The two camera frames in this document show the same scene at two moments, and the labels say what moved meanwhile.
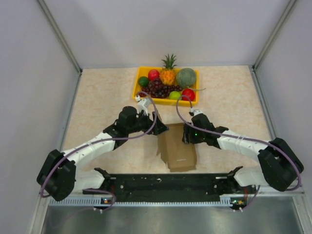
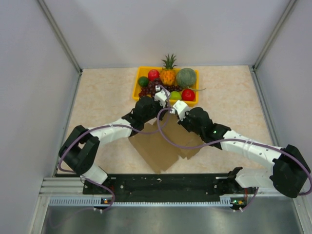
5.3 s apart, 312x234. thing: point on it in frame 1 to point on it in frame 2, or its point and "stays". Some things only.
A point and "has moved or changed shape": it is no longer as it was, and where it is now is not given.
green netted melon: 186,77 stays
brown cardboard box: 179,155 has moved or changed shape
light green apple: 174,95 stays
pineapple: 167,73 stays
